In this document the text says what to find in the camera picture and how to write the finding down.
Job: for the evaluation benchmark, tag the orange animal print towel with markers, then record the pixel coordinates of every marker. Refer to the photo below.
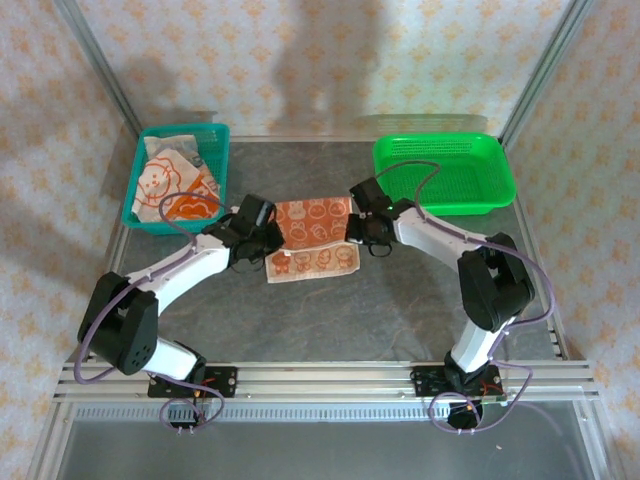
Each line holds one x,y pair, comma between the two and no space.
312,225

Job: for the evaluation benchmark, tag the orange lion print towel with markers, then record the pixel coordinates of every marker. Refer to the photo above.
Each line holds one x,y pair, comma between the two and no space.
160,180

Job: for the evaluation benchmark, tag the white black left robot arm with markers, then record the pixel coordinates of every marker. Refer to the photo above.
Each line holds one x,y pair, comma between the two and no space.
185,265

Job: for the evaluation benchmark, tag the teal plastic basket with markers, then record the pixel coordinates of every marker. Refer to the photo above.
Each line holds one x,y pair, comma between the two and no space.
215,150

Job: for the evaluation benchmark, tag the green plastic basket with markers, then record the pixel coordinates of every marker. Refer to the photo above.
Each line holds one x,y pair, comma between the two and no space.
465,175

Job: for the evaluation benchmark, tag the small green circuit board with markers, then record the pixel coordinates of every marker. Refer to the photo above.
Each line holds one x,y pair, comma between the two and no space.
495,398

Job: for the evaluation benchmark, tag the grey metal shelf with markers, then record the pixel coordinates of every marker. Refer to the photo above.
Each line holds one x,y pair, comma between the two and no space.
320,455

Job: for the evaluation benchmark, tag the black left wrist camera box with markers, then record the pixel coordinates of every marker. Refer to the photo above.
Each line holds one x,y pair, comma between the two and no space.
255,212

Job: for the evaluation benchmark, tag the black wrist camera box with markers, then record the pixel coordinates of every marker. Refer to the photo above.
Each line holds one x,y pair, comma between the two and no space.
255,212
369,194

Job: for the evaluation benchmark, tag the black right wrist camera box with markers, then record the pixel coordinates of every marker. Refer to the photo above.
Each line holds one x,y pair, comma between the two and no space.
369,194

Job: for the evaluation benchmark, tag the aluminium table side rail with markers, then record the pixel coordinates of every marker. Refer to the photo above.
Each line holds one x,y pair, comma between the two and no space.
111,250
559,345

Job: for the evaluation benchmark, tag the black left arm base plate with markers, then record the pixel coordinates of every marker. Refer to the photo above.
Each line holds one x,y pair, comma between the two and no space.
222,382

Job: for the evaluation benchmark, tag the aluminium mounting rail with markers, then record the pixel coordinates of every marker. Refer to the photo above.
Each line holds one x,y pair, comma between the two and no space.
320,382

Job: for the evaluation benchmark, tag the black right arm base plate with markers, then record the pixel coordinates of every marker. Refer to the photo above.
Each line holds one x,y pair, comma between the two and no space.
425,382

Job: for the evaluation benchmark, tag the aluminium frame post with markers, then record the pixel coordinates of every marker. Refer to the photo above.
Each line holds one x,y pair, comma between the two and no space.
545,70
100,65

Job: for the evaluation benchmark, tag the aluminium frame leg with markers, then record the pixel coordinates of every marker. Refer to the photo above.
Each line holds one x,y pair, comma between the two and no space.
52,440
597,440

